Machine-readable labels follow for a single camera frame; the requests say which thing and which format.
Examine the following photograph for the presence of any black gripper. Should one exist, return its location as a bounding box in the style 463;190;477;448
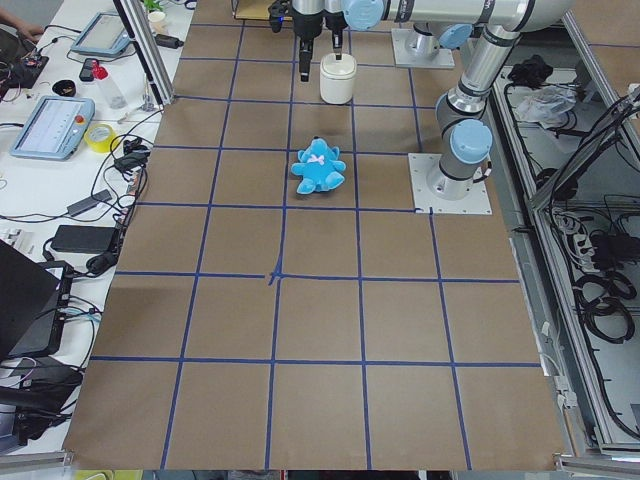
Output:
291;0;345;82

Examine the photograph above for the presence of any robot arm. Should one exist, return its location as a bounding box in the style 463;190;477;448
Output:
427;25;520;201
269;0;573;82

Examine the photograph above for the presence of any blue teddy bear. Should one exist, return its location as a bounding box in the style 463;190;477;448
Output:
291;137;346;195

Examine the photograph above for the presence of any black power adapter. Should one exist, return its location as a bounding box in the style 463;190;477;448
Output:
154;34;184;49

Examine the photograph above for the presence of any white paper cup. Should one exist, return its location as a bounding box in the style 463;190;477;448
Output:
147;11;168;35

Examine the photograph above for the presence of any clear bottle red cap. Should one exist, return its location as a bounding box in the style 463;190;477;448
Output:
92;60;127;109

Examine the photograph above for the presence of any teach pendant far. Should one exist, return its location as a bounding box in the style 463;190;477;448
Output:
70;12;130;58

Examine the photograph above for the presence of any teach pendant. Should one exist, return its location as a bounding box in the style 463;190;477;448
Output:
70;12;130;58
9;96;95;161

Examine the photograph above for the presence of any yellow tape roll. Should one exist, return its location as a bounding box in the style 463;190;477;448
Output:
83;123;116;153

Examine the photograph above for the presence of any black round dish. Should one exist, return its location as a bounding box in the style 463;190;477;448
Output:
52;79;76;98

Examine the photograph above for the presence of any teach pendant near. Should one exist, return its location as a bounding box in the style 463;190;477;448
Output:
9;96;95;161

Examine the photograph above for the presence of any black power brick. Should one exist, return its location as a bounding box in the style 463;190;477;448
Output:
51;225;118;254

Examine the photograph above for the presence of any black laptop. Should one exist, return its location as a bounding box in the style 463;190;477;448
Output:
1;243;72;360

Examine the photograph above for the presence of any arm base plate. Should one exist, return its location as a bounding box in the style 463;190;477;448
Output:
391;24;455;69
408;153;492;215

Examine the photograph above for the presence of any aluminium frame post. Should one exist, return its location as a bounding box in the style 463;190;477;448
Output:
113;0;174;106

